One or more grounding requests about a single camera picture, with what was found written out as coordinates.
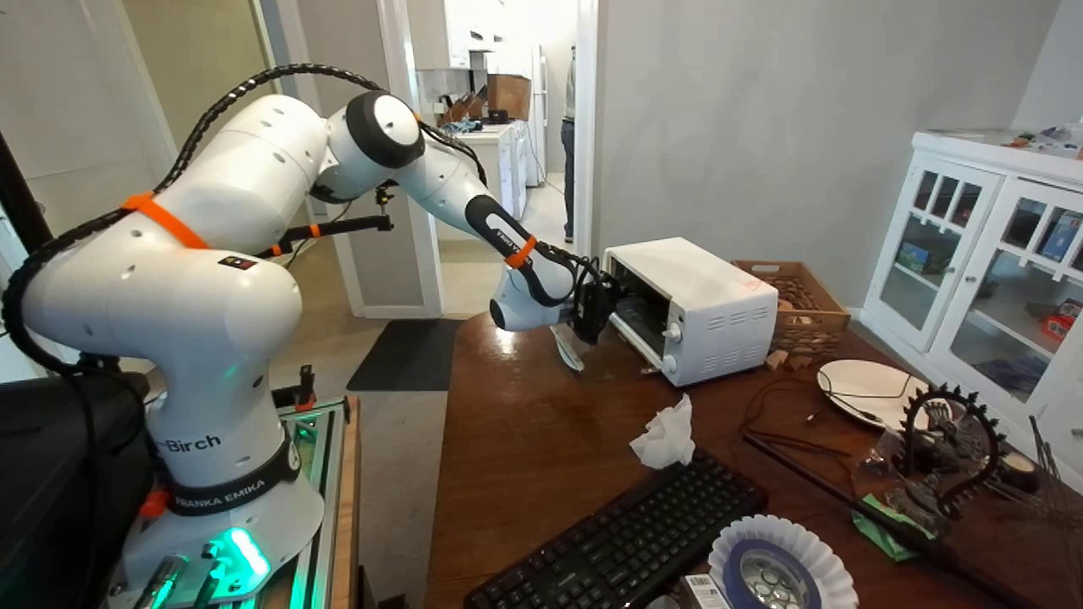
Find black red clamp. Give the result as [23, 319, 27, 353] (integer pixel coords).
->
[267, 361, 323, 415]

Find crumpled white tissue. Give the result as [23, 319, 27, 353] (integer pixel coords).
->
[627, 394, 702, 475]

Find brown wooden crate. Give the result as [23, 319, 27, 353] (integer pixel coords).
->
[732, 262, 852, 369]

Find blue white fluted bowl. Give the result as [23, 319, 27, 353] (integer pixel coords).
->
[705, 510, 864, 609]

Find white glass-door cabinet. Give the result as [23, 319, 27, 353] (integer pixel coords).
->
[855, 129, 1083, 476]

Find green plastic tool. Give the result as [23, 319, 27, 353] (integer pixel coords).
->
[850, 490, 940, 566]

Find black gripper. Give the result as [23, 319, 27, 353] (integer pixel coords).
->
[573, 272, 619, 344]

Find black computer keyboard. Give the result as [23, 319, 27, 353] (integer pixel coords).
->
[460, 454, 772, 609]

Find small round wooden object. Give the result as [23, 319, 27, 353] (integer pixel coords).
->
[994, 450, 1042, 490]

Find white toaster oven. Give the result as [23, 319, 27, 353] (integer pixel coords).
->
[597, 235, 783, 390]

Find glass oven door white handle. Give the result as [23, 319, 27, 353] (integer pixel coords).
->
[551, 305, 666, 387]

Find brown box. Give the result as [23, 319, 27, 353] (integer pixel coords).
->
[484, 71, 534, 124]

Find black wire rack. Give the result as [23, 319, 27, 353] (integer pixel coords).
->
[895, 384, 1009, 510]

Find white kitchen counter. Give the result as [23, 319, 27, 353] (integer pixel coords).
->
[449, 117, 534, 231]

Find black tripod boom orange band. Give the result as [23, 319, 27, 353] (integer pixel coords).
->
[256, 210, 398, 262]

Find white plate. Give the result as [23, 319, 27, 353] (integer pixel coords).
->
[811, 355, 932, 432]

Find dark wooden board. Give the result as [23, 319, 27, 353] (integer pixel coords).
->
[737, 387, 907, 501]

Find black floor mat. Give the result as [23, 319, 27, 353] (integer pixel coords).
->
[346, 319, 465, 396]

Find small white labelled box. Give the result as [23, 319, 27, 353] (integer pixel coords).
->
[677, 571, 732, 609]

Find black equipment case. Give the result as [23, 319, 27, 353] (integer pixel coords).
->
[0, 376, 150, 609]

